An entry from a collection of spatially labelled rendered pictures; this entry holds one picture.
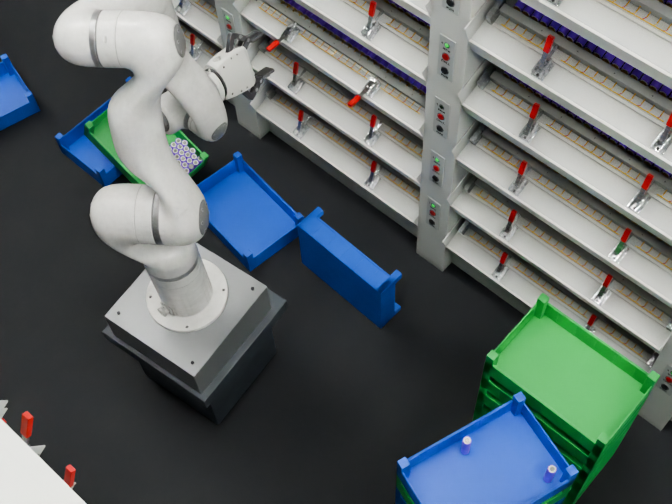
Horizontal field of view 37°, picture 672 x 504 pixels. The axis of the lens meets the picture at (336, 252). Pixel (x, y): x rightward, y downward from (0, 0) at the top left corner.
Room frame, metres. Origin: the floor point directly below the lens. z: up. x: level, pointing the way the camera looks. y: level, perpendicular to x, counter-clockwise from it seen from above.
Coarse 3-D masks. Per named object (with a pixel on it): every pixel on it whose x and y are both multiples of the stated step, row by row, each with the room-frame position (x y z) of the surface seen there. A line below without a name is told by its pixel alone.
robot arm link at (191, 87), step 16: (192, 64) 1.41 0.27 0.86; (176, 80) 1.37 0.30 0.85; (192, 80) 1.38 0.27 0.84; (208, 80) 1.39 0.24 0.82; (176, 96) 1.35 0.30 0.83; (192, 96) 1.35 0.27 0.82; (208, 96) 1.36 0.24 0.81; (192, 112) 1.33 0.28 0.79; (208, 112) 1.34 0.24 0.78; (224, 112) 1.37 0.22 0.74; (192, 128) 1.36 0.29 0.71; (208, 128) 1.33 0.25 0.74; (224, 128) 1.36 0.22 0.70
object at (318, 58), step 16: (240, 0) 1.86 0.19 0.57; (256, 0) 1.87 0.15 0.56; (256, 16) 1.83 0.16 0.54; (272, 32) 1.78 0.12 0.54; (288, 48) 1.75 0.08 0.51; (304, 48) 1.71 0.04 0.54; (352, 48) 1.68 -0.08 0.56; (320, 64) 1.66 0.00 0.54; (336, 64) 1.65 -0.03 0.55; (336, 80) 1.63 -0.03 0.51; (352, 80) 1.60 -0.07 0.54; (368, 80) 1.59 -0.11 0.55; (368, 96) 1.55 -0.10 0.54; (384, 96) 1.54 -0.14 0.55; (400, 96) 1.53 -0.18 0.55; (384, 112) 1.51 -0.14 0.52; (400, 112) 1.49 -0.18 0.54; (416, 112) 1.48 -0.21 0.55; (416, 128) 1.45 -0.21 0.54
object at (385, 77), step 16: (272, 0) 1.84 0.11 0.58; (272, 16) 1.81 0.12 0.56; (288, 16) 1.79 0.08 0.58; (304, 32) 1.75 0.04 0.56; (320, 32) 1.72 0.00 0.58; (320, 48) 1.70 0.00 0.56; (336, 48) 1.67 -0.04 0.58; (368, 64) 1.61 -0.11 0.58; (384, 80) 1.56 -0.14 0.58; (416, 96) 1.51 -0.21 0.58
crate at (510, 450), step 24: (504, 408) 0.78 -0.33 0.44; (528, 408) 0.77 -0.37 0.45; (456, 432) 0.72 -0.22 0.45; (480, 432) 0.74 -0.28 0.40; (504, 432) 0.74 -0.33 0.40; (528, 432) 0.73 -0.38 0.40; (432, 456) 0.69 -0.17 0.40; (456, 456) 0.69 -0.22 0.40; (480, 456) 0.69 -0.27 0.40; (504, 456) 0.68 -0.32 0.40; (528, 456) 0.68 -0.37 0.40; (552, 456) 0.67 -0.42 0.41; (408, 480) 0.65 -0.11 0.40; (432, 480) 0.64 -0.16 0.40; (456, 480) 0.64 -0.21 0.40; (480, 480) 0.64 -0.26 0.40; (504, 480) 0.63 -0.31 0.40; (528, 480) 0.63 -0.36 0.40; (552, 480) 0.63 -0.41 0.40
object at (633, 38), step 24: (528, 0) 1.28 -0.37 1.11; (552, 0) 1.25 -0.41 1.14; (576, 0) 1.24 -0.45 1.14; (600, 0) 1.22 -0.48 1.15; (624, 0) 1.22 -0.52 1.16; (648, 0) 1.19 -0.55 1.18; (576, 24) 1.20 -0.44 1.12; (600, 24) 1.19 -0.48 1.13; (624, 24) 1.18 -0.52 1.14; (648, 24) 1.16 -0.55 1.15; (624, 48) 1.13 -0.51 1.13; (648, 48) 1.12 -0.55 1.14; (648, 72) 1.10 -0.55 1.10
